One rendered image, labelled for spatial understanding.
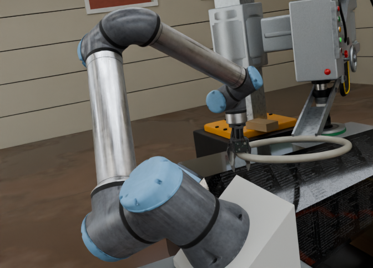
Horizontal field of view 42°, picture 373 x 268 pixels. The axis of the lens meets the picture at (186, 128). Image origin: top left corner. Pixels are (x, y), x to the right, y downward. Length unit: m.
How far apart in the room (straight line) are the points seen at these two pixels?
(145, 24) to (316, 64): 1.30
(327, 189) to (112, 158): 1.33
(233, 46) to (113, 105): 1.79
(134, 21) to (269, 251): 0.78
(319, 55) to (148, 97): 6.13
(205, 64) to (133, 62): 6.74
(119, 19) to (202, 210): 0.66
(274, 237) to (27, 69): 7.16
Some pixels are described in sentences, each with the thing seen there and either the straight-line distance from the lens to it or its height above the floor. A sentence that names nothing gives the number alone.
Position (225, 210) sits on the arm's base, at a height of 1.04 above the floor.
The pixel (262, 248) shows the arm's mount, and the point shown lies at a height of 0.98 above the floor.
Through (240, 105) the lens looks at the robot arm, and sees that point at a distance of 1.99.
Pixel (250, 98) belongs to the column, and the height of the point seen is 0.96.
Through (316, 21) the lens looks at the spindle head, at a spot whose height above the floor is 1.41.
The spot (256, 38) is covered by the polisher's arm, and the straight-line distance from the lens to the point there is 3.12.
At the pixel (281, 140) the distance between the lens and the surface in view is 2.33.
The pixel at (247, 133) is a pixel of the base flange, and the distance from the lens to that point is 3.03.
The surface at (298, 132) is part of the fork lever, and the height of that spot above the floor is 0.90.
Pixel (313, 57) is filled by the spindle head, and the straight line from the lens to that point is 2.59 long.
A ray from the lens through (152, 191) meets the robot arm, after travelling 1.06.
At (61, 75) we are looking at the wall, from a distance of 8.12.
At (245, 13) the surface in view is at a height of 1.50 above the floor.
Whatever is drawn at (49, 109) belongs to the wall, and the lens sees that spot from 8.13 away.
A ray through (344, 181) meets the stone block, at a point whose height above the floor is 0.65.
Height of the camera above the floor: 1.48
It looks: 12 degrees down
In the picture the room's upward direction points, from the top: 8 degrees counter-clockwise
